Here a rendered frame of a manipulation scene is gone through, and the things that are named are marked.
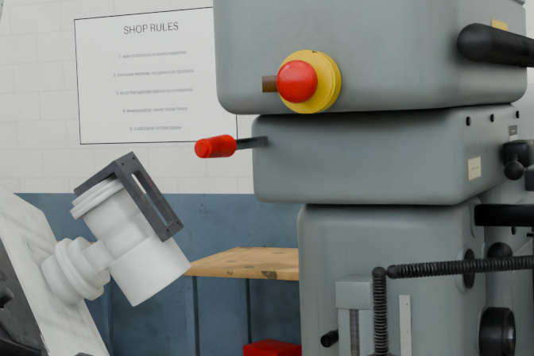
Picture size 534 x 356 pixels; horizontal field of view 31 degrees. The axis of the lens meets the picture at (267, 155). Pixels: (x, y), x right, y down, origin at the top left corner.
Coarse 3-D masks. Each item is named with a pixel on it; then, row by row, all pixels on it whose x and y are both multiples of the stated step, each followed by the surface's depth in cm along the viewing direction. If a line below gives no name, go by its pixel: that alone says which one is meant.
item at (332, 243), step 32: (320, 224) 106; (352, 224) 104; (384, 224) 102; (416, 224) 101; (448, 224) 102; (320, 256) 106; (352, 256) 104; (384, 256) 103; (416, 256) 101; (448, 256) 102; (480, 256) 112; (320, 288) 106; (416, 288) 102; (448, 288) 102; (480, 288) 112; (320, 320) 106; (416, 320) 102; (448, 320) 102; (480, 320) 110; (320, 352) 107; (416, 352) 102; (448, 352) 103; (480, 352) 110
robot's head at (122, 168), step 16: (128, 160) 87; (96, 176) 86; (112, 176) 87; (128, 176) 85; (144, 176) 87; (80, 192) 87; (96, 192) 85; (128, 192) 85; (160, 192) 88; (144, 208) 85; (160, 208) 88; (160, 224) 85; (176, 224) 88
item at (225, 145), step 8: (216, 136) 94; (224, 136) 95; (264, 136) 104; (200, 144) 91; (208, 144) 91; (216, 144) 92; (224, 144) 93; (232, 144) 95; (240, 144) 98; (248, 144) 99; (256, 144) 101; (264, 144) 103; (200, 152) 91; (208, 152) 91; (216, 152) 92; (224, 152) 94; (232, 152) 95
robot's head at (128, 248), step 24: (120, 192) 87; (96, 216) 86; (120, 216) 86; (144, 216) 87; (120, 240) 86; (144, 240) 86; (168, 240) 87; (72, 264) 86; (96, 264) 87; (120, 264) 86; (144, 264) 85; (168, 264) 86; (96, 288) 88; (144, 288) 85
